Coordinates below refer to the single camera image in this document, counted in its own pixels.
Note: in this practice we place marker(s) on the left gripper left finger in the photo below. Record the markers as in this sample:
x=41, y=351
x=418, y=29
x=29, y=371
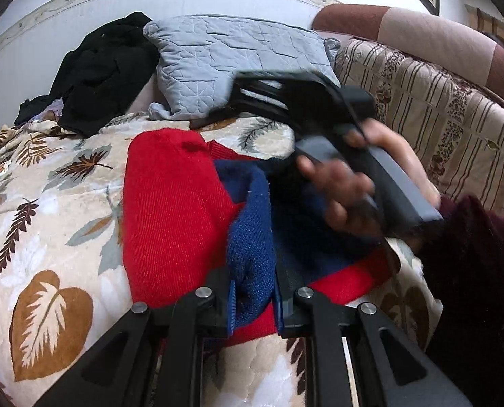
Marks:
x=150, y=356

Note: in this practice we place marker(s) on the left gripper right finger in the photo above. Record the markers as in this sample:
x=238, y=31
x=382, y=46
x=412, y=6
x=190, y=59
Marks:
x=356, y=356

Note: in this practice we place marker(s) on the red and blue sweater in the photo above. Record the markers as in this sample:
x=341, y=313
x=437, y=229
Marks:
x=191, y=206

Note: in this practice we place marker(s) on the dark maroon sleeve forearm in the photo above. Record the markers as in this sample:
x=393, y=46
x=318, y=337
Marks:
x=464, y=268

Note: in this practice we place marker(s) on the black clothes pile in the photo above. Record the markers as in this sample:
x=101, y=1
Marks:
x=99, y=80

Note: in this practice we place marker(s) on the purple garment under clothes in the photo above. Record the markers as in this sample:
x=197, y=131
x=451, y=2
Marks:
x=50, y=110

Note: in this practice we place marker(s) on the right hand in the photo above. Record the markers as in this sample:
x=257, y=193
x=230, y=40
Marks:
x=344, y=189

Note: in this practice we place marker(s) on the brown pink padded headboard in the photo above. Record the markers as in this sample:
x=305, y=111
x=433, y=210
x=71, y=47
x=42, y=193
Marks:
x=451, y=45

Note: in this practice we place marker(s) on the striped floral folded quilt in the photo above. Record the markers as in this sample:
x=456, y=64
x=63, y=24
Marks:
x=455, y=129

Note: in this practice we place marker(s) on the grey quilted pillow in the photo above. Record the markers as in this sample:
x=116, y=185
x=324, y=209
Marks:
x=200, y=54

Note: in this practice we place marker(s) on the leaf pattern beige blanket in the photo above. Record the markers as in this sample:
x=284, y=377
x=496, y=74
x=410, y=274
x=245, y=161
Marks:
x=63, y=284

